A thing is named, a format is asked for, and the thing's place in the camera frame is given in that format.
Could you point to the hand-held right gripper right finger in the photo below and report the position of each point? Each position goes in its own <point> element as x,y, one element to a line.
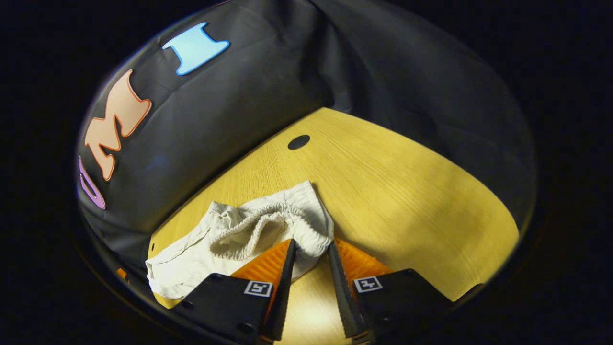
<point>397,302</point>

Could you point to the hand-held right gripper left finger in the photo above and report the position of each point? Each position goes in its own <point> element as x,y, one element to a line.
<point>230,302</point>

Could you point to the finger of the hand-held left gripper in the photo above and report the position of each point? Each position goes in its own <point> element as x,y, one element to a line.
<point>122,273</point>

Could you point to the white jeans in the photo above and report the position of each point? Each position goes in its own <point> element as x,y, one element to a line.
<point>191,258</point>

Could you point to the black backdrop cloth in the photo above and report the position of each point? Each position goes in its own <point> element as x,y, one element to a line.
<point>268,81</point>

